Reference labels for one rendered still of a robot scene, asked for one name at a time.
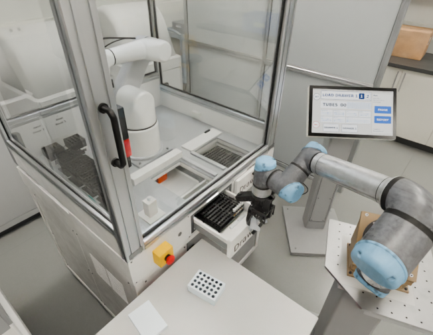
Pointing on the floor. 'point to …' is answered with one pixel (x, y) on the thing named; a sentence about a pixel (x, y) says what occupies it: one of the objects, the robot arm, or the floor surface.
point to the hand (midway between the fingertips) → (252, 225)
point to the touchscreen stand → (315, 209)
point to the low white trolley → (228, 297)
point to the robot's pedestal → (331, 302)
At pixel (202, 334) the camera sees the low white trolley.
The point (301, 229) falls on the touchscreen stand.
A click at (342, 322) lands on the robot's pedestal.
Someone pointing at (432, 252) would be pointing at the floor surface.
